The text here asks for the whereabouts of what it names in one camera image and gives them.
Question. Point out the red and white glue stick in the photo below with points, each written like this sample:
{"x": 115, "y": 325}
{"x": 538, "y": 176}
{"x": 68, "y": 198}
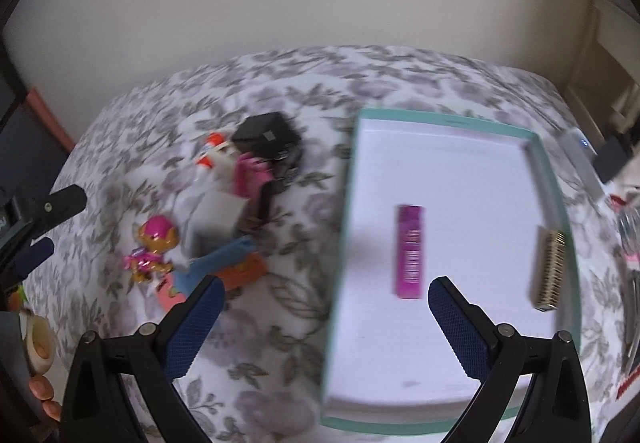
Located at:
{"x": 214, "y": 139}

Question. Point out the person's left hand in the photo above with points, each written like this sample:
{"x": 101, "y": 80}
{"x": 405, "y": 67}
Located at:
{"x": 42, "y": 390}

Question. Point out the white tape roll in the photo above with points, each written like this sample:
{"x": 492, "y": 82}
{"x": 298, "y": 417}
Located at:
{"x": 39, "y": 348}

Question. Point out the red and white paper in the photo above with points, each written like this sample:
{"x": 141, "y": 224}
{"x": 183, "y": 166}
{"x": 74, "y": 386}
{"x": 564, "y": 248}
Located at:
{"x": 630, "y": 385}

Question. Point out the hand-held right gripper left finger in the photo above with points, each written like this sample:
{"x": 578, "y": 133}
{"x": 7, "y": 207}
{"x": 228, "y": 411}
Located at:
{"x": 195, "y": 328}

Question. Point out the silver metal utensil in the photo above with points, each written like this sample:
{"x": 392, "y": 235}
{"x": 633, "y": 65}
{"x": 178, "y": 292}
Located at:
{"x": 627, "y": 233}

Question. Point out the pink plastic toy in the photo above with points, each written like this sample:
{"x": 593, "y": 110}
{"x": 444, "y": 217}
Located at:
{"x": 247, "y": 178}

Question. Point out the white power bank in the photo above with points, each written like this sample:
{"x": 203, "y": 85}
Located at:
{"x": 580, "y": 158}

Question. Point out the grey floral bedspread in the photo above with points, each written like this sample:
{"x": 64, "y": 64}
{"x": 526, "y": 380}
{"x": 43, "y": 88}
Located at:
{"x": 300, "y": 88}

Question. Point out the pink puppy toy figure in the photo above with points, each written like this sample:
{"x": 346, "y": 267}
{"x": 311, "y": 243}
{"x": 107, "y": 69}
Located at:
{"x": 155, "y": 233}

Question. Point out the orange and blue toy car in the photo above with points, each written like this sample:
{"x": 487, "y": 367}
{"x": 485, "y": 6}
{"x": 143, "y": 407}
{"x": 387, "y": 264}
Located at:
{"x": 245, "y": 271}

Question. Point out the small black box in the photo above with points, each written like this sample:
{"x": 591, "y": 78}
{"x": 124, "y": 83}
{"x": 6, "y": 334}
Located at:
{"x": 611, "y": 158}

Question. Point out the magenta lighter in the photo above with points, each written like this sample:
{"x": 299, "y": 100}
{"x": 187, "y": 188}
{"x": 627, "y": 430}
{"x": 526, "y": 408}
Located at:
{"x": 410, "y": 253}

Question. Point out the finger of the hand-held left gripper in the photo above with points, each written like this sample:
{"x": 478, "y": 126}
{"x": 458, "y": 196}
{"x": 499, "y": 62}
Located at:
{"x": 35, "y": 255}
{"x": 62, "y": 203}

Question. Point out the dark cabinet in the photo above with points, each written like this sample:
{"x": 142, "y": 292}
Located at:
{"x": 20, "y": 143}

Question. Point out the white shelf unit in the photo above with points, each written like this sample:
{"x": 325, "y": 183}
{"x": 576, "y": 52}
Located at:
{"x": 605, "y": 73}

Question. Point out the white charger adapter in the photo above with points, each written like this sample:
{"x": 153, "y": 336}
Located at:
{"x": 215, "y": 218}

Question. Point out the gold ribbed comb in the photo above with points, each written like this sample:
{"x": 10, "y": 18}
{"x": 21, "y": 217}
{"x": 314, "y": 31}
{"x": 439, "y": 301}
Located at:
{"x": 549, "y": 268}

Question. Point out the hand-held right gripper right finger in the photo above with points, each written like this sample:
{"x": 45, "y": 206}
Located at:
{"x": 457, "y": 328}

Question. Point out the black toy car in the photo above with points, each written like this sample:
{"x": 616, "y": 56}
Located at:
{"x": 265, "y": 133}

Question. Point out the teal-edged white box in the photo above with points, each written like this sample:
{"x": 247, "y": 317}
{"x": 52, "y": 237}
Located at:
{"x": 450, "y": 173}

